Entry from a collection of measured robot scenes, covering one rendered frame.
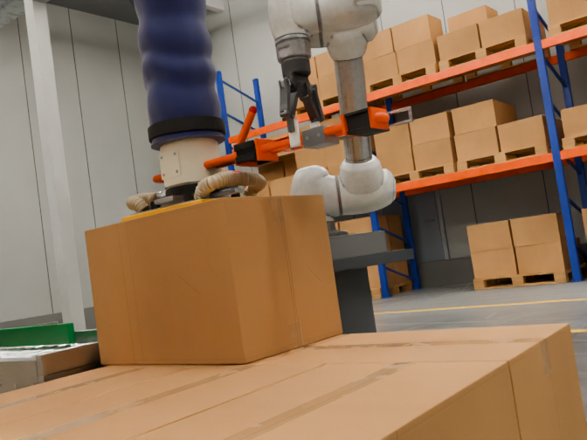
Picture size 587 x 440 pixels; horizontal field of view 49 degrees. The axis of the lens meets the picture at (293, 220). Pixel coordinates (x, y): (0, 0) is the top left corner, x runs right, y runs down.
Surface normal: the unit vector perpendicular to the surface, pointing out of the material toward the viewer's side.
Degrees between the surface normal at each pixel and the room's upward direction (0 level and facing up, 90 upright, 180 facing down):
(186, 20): 77
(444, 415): 90
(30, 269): 90
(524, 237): 90
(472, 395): 90
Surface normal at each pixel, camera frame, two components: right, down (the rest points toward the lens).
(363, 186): -0.01, 0.35
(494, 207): -0.61, 0.04
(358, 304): 0.52, -0.12
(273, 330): 0.76, -0.14
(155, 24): -0.27, -0.25
